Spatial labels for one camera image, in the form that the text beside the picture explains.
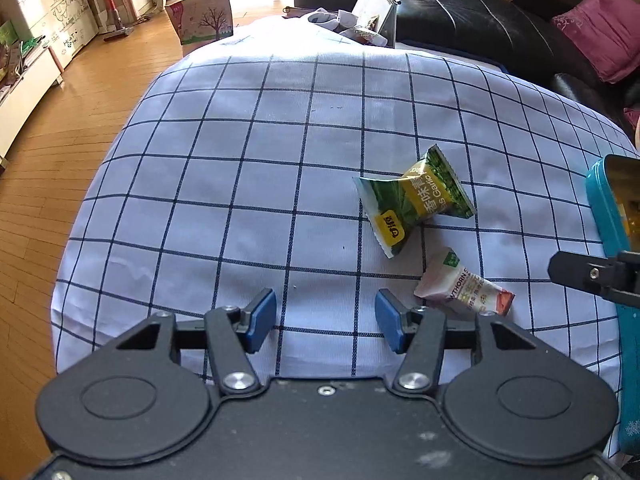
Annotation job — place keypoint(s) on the blue checkered cloth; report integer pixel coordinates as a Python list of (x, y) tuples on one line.
[(250, 160)]

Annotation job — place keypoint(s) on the standing desk calendar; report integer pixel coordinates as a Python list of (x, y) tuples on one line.
[(375, 2)]

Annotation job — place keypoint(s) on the magenta cushion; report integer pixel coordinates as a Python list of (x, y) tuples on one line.
[(605, 30)]

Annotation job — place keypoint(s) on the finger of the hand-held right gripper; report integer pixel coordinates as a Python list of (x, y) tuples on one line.
[(575, 270)]

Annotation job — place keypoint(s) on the white red snack packet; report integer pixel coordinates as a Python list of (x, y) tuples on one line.
[(460, 285)]

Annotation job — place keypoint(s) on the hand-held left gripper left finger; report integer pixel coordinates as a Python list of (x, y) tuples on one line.
[(262, 312)]

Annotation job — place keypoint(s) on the teal tin box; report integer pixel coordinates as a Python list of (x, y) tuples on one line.
[(607, 200)]

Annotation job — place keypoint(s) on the black leather sofa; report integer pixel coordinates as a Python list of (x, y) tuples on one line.
[(475, 15)]

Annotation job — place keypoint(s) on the white neck massager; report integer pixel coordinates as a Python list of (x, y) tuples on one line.
[(325, 16)]

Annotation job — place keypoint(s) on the green pea packet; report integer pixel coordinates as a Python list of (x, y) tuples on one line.
[(410, 200)]

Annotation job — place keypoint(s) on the white cabinet with drawings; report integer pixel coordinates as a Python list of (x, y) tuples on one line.
[(55, 0)]

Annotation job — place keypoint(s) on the red stick vacuum cleaner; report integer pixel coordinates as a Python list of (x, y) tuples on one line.
[(111, 0)]

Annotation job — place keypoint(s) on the low white bench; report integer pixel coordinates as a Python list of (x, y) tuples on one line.
[(30, 90)]

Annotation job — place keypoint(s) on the cardboard box tree print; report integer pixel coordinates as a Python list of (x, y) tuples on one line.
[(205, 15)]

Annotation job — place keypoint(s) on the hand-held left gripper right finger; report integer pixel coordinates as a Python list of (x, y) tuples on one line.
[(392, 317)]

